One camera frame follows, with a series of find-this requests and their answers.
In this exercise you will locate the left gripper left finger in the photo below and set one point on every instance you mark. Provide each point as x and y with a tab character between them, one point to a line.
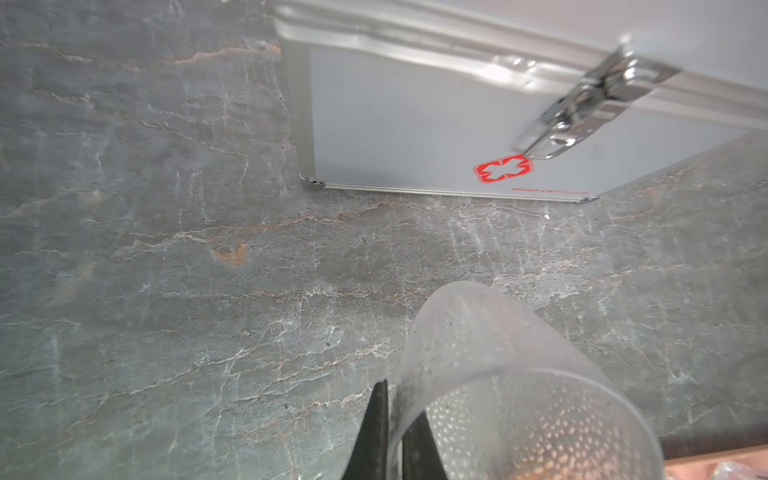
368	460

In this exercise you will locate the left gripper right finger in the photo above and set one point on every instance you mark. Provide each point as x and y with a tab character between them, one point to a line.
420	456

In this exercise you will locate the frosted dimpled cup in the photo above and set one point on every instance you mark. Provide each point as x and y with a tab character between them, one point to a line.
506	396

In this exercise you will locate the pink plastic tray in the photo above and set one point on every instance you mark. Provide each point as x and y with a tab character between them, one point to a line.
740	464

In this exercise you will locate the silver first aid case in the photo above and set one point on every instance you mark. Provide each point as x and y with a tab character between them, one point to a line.
541	100

